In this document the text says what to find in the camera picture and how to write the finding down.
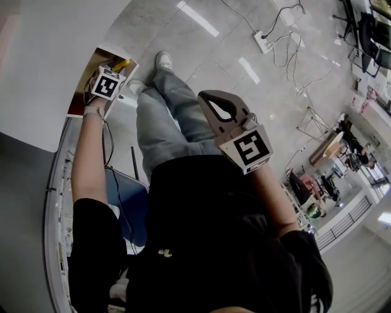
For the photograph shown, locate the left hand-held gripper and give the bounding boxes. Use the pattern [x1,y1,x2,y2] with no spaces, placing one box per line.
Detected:
[90,59,127,102]

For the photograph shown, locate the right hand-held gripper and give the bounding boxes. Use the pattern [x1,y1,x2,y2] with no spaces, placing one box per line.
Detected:
[197,90,274,176]

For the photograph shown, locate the small yellow object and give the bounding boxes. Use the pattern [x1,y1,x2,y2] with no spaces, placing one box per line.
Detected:
[111,57,131,73]

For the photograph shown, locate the wooden drawer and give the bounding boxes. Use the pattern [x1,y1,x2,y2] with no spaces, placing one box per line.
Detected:
[66,46,141,119]

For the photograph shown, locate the person's left forearm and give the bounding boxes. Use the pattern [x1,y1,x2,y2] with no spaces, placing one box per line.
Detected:
[70,114,112,206]

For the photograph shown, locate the person's right forearm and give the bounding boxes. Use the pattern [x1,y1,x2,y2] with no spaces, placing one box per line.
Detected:
[249,166,301,238]

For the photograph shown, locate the person's white shoe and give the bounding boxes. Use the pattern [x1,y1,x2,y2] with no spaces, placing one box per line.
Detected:
[155,51,174,73]
[127,79,148,96]

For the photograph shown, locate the person's blue jeans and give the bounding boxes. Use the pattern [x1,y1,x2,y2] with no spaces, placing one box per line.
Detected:
[135,68,225,182]

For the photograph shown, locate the white desk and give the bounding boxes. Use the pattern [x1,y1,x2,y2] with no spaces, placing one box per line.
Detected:
[0,0,136,153]

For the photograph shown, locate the white power strip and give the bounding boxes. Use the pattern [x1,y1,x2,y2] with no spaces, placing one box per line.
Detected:
[252,30,275,55]

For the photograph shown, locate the round wooden table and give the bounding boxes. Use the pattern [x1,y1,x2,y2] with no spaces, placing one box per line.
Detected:
[309,131,343,168]

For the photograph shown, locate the blue chair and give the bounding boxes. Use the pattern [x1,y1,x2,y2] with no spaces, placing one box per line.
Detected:
[103,167,150,249]

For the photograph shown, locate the person's black shirt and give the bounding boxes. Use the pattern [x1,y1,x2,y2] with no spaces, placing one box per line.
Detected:
[67,154,334,313]

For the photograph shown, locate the white shelving rack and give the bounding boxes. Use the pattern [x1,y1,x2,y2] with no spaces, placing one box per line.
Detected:
[43,116,78,313]

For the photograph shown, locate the black railing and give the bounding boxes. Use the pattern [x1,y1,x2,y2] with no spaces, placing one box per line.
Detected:
[315,195,374,252]

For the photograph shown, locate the black office chair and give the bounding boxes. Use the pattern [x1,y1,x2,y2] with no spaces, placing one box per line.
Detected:
[355,11,391,78]

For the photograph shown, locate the white cable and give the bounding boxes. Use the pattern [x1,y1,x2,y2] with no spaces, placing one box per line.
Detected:
[271,29,307,98]

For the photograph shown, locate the black cable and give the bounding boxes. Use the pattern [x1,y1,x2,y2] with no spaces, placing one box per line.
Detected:
[101,117,139,255]

